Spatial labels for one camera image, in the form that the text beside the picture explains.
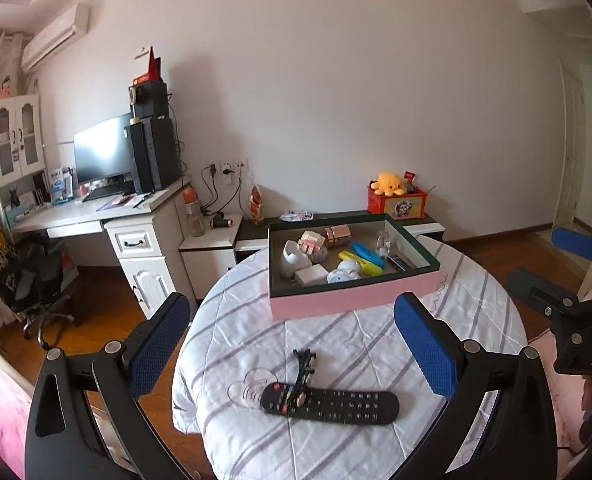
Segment black remote control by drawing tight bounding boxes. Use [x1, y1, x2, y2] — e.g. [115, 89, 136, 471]
[260, 382, 401, 426]

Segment white door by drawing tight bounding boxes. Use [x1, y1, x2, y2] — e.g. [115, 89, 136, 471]
[551, 60, 592, 226]

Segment orange plush toy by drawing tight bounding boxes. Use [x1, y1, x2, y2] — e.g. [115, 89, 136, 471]
[370, 172, 407, 197]

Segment black computer tower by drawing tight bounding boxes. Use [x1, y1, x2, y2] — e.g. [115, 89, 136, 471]
[126, 119, 181, 195]

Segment clear cloud-shaped plastic piece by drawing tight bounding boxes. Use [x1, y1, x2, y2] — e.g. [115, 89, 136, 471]
[227, 367, 279, 408]

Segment black power cables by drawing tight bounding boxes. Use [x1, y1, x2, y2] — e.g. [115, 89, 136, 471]
[196, 165, 244, 216]

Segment red paper ornament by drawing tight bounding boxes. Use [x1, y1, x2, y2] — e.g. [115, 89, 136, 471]
[133, 46, 164, 85]

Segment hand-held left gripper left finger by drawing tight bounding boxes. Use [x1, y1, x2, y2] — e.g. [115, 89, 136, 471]
[24, 291, 197, 480]

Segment rose gold jar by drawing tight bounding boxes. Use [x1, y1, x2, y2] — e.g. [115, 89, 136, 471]
[324, 225, 353, 250]

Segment white round toy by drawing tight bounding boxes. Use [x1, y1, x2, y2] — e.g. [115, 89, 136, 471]
[327, 259, 361, 283]

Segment white desk with drawers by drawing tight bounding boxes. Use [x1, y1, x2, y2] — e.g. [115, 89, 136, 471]
[6, 180, 191, 321]

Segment black speaker box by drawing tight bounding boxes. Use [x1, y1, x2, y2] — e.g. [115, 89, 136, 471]
[128, 81, 169, 120]

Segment pink box with green rim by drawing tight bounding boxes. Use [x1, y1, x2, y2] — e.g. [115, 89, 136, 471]
[267, 212, 444, 322]

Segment black office chair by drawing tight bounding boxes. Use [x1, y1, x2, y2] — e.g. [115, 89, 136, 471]
[0, 197, 79, 348]

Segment papers on desk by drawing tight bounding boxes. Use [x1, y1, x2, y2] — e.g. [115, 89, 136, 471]
[98, 195, 153, 211]

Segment black hair clip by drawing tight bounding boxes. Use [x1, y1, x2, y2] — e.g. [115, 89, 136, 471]
[282, 347, 318, 413]

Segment black computer monitor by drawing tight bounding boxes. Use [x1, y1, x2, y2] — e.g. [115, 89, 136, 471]
[73, 112, 136, 186]

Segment white wall outlet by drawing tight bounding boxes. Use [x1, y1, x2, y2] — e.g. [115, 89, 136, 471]
[206, 159, 249, 176]

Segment bottle with orange cap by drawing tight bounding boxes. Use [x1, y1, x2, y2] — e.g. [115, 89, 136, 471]
[183, 186, 207, 237]

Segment white cup in box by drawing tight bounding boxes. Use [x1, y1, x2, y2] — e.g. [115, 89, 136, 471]
[280, 240, 313, 281]

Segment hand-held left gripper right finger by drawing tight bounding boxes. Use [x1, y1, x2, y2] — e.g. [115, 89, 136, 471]
[393, 291, 559, 480]

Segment white adapter box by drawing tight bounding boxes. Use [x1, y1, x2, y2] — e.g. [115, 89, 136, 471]
[296, 266, 328, 286]

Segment orange snack bag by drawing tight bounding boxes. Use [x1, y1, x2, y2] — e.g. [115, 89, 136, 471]
[248, 185, 265, 226]

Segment pink block toy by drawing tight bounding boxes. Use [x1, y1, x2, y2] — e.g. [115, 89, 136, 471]
[300, 230, 327, 256]

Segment round table striped cloth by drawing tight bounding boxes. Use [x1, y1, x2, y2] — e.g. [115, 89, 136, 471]
[172, 240, 529, 480]

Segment red printed box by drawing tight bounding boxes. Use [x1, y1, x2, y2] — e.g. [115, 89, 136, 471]
[367, 185, 428, 220]

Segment pink bedsheet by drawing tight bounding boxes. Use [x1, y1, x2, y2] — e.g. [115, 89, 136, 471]
[0, 355, 32, 480]

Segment blue plastic case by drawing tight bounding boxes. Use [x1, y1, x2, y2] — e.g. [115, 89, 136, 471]
[351, 242, 387, 267]

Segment white glass-door cabinet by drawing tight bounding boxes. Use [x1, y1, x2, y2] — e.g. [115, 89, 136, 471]
[0, 94, 46, 196]

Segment blue and white boxes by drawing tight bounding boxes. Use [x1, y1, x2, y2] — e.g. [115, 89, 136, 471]
[48, 167, 74, 203]

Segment white air conditioner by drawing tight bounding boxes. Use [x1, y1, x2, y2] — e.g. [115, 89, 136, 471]
[20, 4, 91, 73]

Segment yellow plastic case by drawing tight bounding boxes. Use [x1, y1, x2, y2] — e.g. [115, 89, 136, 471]
[337, 250, 385, 277]

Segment low cabinet with dark top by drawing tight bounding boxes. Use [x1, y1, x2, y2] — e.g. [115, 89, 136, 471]
[178, 209, 447, 306]

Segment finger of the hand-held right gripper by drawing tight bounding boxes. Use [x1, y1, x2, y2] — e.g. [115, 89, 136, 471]
[506, 269, 584, 318]
[551, 226, 592, 266]

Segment black keyboard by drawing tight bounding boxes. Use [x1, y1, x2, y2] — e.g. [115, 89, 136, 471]
[83, 186, 132, 204]

